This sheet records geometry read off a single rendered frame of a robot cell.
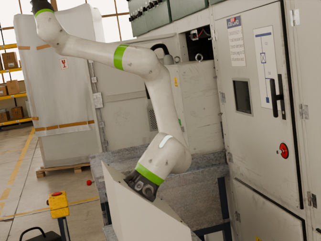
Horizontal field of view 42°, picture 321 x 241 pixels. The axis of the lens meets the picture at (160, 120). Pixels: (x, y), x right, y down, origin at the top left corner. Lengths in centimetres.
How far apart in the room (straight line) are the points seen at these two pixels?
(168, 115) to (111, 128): 106
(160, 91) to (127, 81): 93
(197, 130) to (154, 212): 77
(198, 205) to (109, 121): 94
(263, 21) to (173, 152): 59
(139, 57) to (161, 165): 47
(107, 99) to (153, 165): 127
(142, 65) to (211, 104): 57
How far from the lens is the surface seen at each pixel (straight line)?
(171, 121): 184
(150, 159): 163
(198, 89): 219
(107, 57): 188
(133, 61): 180
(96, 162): 267
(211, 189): 226
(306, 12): 137
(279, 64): 154
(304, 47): 140
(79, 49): 197
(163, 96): 189
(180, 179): 217
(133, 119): 284
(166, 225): 159
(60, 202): 200
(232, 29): 186
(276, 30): 153
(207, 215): 230
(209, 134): 224
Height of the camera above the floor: 146
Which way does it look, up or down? 9 degrees down
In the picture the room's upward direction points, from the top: 8 degrees counter-clockwise
